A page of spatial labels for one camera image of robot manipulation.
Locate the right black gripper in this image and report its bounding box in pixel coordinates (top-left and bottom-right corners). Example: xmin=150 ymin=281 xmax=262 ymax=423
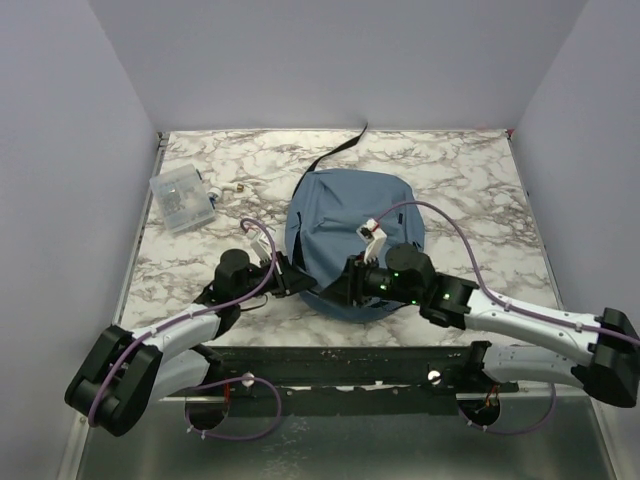
xmin=320 ymin=251 xmax=422 ymax=307

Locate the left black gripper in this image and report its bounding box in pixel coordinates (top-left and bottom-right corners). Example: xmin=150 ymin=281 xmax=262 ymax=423
xmin=236 ymin=251 xmax=317 ymax=304

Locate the blue student backpack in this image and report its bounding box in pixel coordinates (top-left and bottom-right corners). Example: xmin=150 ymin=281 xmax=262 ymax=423
xmin=284 ymin=122 xmax=427 ymax=324

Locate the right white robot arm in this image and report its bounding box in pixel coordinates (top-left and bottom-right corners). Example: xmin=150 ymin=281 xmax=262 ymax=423
xmin=320 ymin=244 xmax=639 ymax=408

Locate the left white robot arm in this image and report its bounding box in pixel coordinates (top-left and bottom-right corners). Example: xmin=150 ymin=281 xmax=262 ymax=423
xmin=64 ymin=249 xmax=317 ymax=437

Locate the white plastic fitting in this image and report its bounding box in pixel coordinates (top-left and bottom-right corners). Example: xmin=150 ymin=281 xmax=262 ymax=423
xmin=207 ymin=183 xmax=245 ymax=202

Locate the clear plastic storage box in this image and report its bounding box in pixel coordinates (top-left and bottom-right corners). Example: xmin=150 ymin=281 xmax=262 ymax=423
xmin=149 ymin=164 xmax=215 ymax=235

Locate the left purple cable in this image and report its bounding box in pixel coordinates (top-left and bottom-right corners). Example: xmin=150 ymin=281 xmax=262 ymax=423
xmin=87 ymin=218 xmax=282 ymax=441

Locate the purple cable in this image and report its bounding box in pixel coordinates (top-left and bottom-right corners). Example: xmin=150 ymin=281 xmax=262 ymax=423
xmin=87 ymin=218 xmax=282 ymax=441
xmin=372 ymin=200 xmax=640 ymax=435

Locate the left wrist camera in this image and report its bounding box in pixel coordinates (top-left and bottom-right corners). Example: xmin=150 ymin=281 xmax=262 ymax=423
xmin=247 ymin=229 xmax=274 ymax=266

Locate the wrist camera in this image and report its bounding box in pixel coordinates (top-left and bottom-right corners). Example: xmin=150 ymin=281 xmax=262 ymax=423
xmin=356 ymin=218 xmax=387 ymax=264
xmin=247 ymin=229 xmax=274 ymax=266

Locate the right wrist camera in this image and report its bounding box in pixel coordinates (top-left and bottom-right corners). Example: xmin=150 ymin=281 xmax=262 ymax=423
xmin=356 ymin=218 xmax=387 ymax=264

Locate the aluminium mounting rail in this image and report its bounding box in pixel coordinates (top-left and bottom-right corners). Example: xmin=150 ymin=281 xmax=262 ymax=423
xmin=77 ymin=355 xmax=611 ymax=402

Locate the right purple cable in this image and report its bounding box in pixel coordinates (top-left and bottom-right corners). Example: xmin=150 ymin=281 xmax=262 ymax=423
xmin=372 ymin=200 xmax=640 ymax=435

